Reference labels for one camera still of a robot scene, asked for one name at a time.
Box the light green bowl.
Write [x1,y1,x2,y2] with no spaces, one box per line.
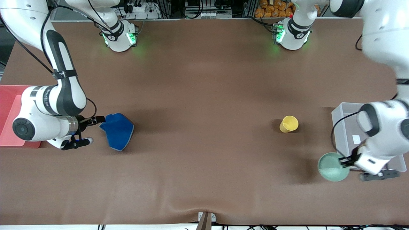
[318,152,350,182]

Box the blue cloth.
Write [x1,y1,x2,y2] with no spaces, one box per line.
[99,113,135,152]

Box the yellow cup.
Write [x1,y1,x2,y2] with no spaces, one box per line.
[279,116,299,133]

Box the clear plastic bin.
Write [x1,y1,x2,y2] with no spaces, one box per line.
[331,102,407,173]

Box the pink plastic bin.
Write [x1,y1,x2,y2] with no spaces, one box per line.
[0,85,42,149]

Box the brown table cover mat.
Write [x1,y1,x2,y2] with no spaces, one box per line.
[0,18,409,226]

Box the white power strip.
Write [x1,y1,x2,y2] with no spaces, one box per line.
[123,0,160,19]

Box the grey control box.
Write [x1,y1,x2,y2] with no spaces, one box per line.
[185,0,234,19]

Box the orange packed snack bag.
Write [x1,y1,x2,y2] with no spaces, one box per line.
[255,0,296,18]

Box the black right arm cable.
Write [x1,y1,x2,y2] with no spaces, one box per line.
[0,0,112,120]

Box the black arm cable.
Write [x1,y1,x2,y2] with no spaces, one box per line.
[0,0,112,120]
[331,34,366,160]

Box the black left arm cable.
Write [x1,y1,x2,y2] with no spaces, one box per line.
[331,34,366,160]

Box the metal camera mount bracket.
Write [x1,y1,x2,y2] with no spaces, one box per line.
[196,211,216,230]

